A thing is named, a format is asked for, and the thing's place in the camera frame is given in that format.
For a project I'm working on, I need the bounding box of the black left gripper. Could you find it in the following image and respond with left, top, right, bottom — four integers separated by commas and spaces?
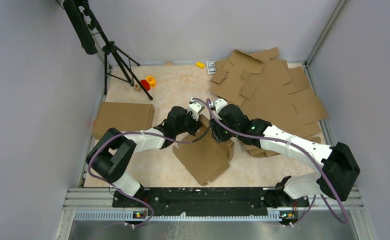
174, 109, 202, 136

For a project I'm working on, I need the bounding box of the cardboard box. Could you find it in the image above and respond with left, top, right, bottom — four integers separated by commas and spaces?
91, 102, 155, 140
172, 131, 235, 186

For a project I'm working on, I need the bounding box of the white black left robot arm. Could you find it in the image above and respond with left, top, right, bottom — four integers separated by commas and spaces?
86, 102, 204, 207

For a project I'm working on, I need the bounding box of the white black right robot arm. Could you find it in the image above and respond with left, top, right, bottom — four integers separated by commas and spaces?
208, 99, 361, 206

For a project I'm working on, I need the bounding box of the playing card box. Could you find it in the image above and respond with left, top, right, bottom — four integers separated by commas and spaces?
206, 61, 217, 75

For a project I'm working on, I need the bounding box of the folded closed cardboard box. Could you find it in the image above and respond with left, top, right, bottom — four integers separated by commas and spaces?
91, 102, 155, 140

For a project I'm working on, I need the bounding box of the cardboard sheet pile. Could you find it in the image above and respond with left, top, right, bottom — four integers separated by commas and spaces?
209, 47, 328, 143

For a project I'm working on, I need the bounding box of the red round toy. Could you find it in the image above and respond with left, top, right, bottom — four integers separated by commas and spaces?
140, 79, 151, 91

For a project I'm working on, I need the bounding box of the orange round toy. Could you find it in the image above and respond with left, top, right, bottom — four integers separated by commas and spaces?
145, 75, 157, 88

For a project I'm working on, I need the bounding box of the small wooden cube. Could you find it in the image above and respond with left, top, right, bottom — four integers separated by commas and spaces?
133, 85, 142, 92

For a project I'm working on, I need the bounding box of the yellow block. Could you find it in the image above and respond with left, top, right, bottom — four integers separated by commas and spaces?
195, 61, 205, 69

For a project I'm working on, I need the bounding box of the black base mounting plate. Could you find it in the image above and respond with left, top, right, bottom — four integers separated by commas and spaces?
112, 187, 310, 217

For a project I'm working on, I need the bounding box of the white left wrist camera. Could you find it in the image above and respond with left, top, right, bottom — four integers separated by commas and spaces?
187, 98, 205, 121

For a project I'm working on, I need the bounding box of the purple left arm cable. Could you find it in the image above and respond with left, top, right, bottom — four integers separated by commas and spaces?
87, 97, 212, 229

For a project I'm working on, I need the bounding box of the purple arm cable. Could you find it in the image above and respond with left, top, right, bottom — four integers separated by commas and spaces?
87, 97, 212, 229
205, 97, 351, 225

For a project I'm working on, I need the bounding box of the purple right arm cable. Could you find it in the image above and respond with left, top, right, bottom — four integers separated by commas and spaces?
205, 97, 351, 225

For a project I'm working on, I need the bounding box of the aluminium frame rail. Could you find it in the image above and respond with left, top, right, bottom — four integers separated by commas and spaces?
54, 187, 377, 240

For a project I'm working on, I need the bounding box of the black camera tripod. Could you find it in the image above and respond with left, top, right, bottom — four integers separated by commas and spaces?
57, 0, 154, 101

